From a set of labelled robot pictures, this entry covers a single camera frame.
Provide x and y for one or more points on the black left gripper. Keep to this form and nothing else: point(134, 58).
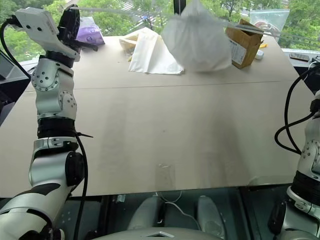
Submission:
point(68, 37)

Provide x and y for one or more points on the small white device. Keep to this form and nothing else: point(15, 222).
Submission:
point(259, 54)

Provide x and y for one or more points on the black window mullion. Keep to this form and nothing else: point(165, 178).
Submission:
point(179, 6)

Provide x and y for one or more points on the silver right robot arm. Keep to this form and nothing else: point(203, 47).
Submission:
point(310, 155)

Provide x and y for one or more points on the purple tissue pack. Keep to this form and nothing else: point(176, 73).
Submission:
point(90, 33)

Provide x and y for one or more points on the clear zip plastic bag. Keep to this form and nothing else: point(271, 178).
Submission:
point(277, 20)

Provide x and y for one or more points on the small metal bracket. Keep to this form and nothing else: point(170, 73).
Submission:
point(121, 198)

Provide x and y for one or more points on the smartphone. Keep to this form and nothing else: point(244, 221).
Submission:
point(299, 56)

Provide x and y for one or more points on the black equipment block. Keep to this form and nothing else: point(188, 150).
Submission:
point(7, 102)

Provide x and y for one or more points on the open cardboard box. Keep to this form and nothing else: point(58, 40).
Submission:
point(243, 50)

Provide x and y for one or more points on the black monitor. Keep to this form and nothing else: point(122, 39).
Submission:
point(10, 72)

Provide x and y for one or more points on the grey robot torso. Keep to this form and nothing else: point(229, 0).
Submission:
point(155, 235)

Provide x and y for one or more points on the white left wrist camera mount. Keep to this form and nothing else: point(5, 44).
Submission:
point(37, 25)

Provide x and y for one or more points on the flat white bags stack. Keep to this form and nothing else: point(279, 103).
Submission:
point(150, 57)

